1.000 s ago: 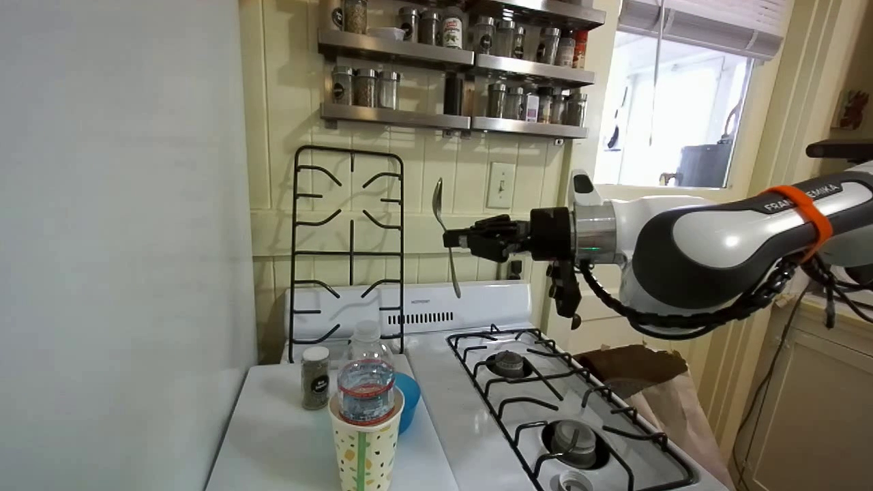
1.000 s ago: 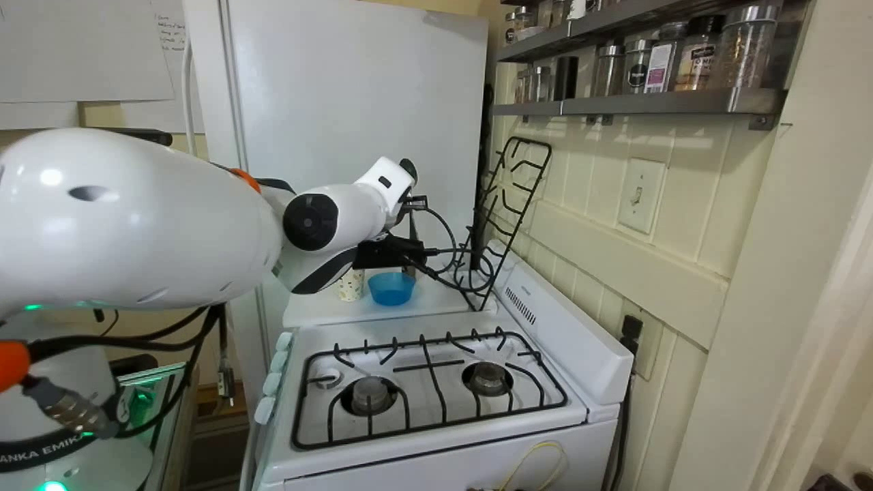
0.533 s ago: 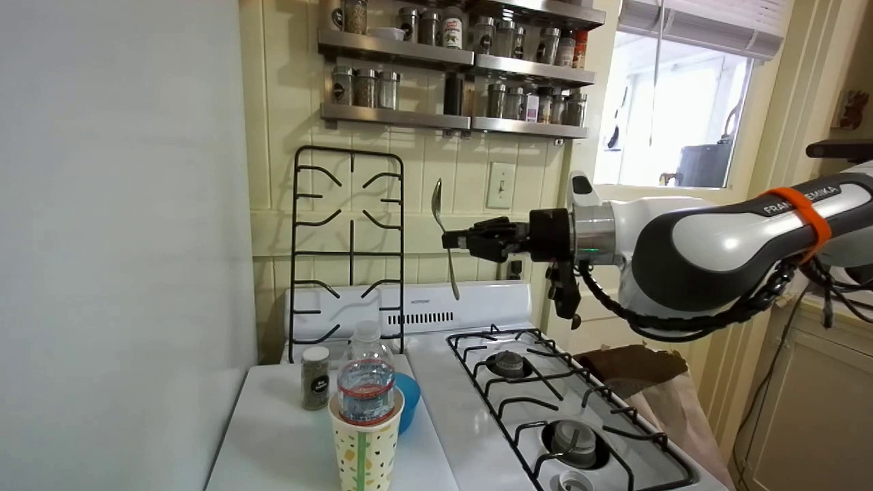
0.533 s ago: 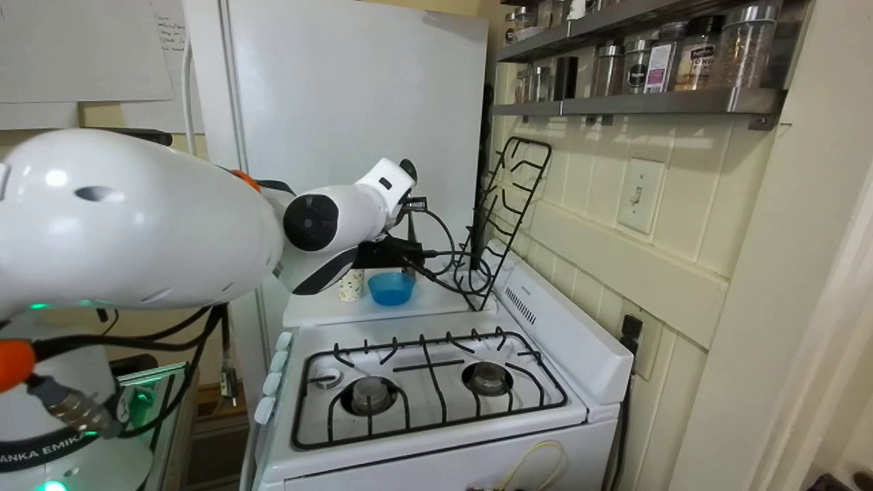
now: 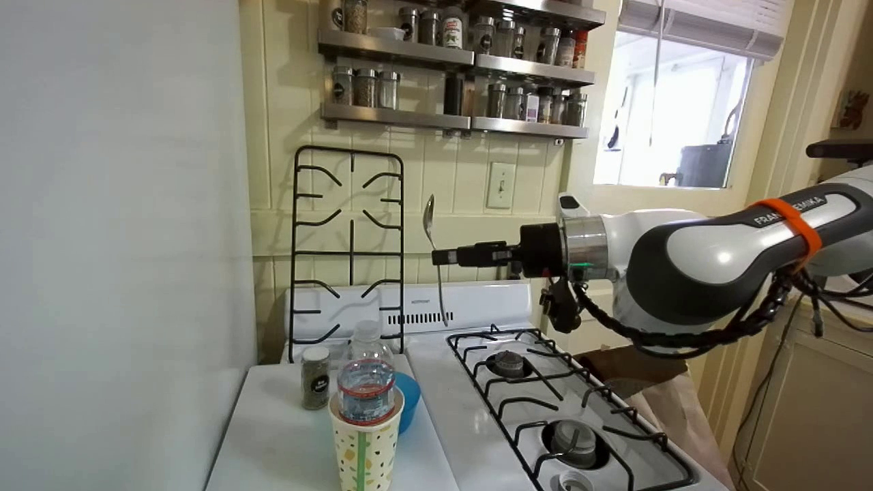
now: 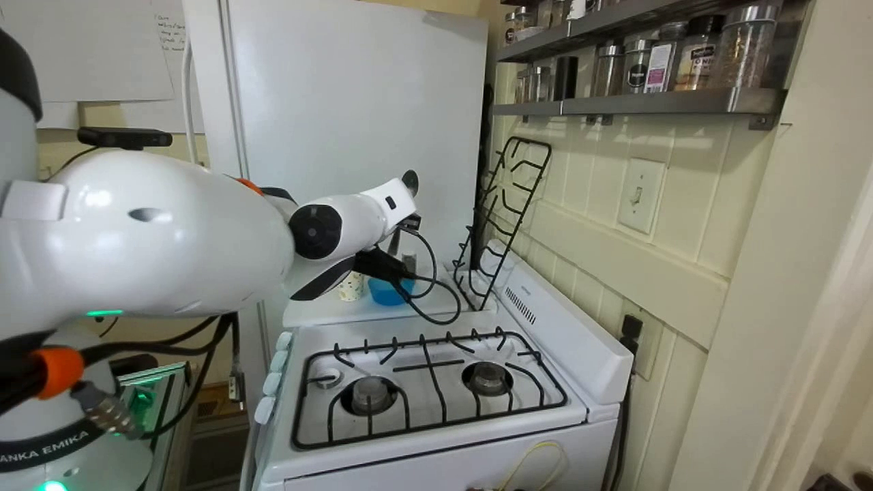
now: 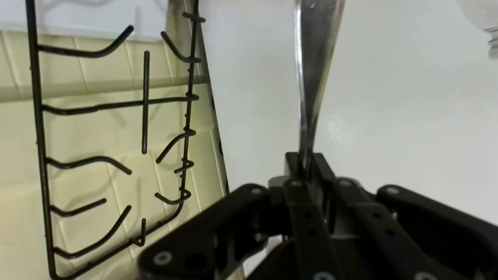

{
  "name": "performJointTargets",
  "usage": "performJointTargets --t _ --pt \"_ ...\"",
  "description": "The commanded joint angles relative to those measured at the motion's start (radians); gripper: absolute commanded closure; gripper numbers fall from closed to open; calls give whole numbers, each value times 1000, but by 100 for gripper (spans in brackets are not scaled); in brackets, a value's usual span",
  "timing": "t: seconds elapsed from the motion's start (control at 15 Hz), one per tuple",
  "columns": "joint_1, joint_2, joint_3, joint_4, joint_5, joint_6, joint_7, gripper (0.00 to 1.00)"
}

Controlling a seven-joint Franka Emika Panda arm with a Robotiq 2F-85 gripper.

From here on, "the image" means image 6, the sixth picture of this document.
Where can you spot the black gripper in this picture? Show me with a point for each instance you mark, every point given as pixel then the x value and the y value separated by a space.
pixel 383 265

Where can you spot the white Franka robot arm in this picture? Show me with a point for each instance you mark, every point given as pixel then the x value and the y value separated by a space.
pixel 138 247

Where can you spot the black mounted stove grate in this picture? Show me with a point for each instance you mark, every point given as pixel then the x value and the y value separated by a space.
pixel 427 367

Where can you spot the white stove knob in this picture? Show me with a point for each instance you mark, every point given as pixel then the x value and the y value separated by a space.
pixel 284 343
pixel 263 412
pixel 271 382
pixel 277 362

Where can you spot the round metal gas burner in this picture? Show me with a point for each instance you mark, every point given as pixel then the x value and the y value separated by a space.
pixel 370 396
pixel 488 378

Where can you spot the white refrigerator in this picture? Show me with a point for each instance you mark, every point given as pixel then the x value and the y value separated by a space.
pixel 363 90

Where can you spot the white gas stove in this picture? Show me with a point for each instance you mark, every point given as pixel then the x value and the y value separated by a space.
pixel 547 336

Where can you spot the black loose stove grate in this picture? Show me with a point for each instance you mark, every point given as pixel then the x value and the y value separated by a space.
pixel 527 139

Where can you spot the glass spice jar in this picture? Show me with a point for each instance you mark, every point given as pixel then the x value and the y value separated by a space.
pixel 542 84
pixel 753 51
pixel 517 26
pixel 606 71
pixel 636 69
pixel 662 69
pixel 700 55

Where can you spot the robot control box green light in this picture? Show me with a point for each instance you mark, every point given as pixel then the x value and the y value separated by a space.
pixel 168 400

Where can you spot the dark spice jar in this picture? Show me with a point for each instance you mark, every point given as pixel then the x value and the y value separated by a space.
pixel 566 81

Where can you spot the steel spice shelf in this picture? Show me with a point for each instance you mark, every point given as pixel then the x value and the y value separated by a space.
pixel 636 104
pixel 583 32

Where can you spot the white board panel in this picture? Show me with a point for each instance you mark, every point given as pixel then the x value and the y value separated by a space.
pixel 98 55

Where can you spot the cream light switch plate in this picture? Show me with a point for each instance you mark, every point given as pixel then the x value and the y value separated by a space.
pixel 643 195

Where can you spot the cream wall outlet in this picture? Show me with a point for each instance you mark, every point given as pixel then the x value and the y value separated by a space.
pixel 653 356

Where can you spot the black camera on stand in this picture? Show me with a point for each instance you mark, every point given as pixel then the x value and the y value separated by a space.
pixel 123 137

